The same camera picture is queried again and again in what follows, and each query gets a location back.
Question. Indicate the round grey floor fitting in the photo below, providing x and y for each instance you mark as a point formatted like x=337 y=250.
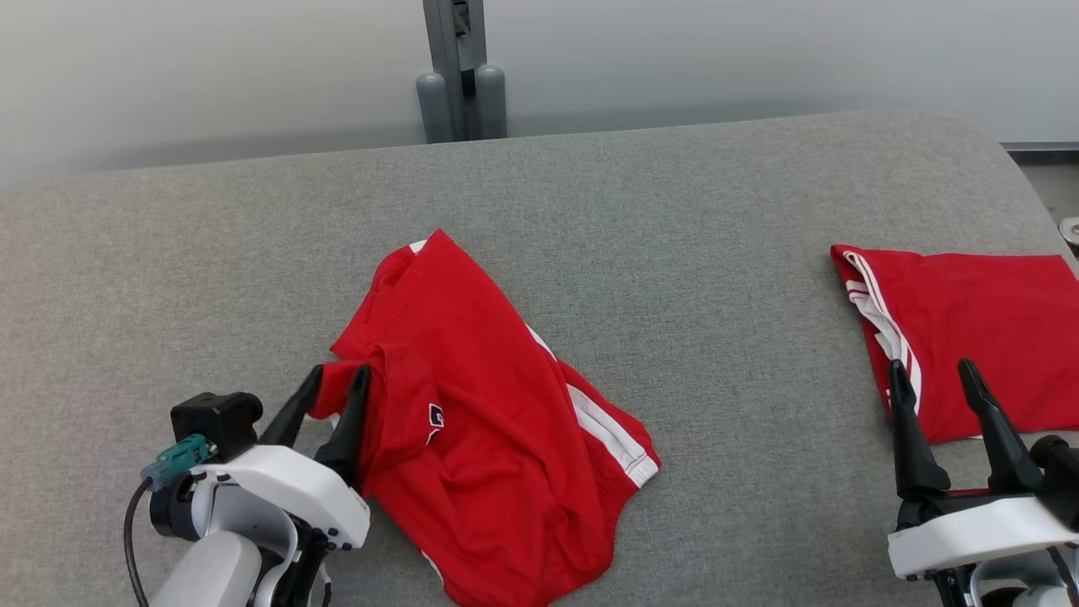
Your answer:
x=1072 y=229

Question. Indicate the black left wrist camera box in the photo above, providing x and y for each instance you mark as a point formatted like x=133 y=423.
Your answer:
x=215 y=417

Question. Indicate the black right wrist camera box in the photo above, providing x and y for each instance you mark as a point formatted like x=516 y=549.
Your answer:
x=1062 y=480

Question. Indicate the grey metal post with cylinders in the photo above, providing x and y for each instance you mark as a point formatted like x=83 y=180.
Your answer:
x=442 y=51

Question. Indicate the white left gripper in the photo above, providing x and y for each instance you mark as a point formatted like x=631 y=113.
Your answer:
x=295 y=485

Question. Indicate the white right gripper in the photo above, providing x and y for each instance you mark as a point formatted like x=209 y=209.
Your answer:
x=969 y=535

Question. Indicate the dark wall baseboard strip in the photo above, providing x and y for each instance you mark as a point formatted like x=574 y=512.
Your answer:
x=1045 y=150

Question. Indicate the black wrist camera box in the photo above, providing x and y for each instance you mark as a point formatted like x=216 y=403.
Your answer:
x=1062 y=480
x=215 y=417

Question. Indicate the red garment with white stripes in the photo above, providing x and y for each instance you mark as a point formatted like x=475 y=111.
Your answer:
x=995 y=320

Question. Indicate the red shorts with number print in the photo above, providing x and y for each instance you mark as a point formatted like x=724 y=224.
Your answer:
x=472 y=354

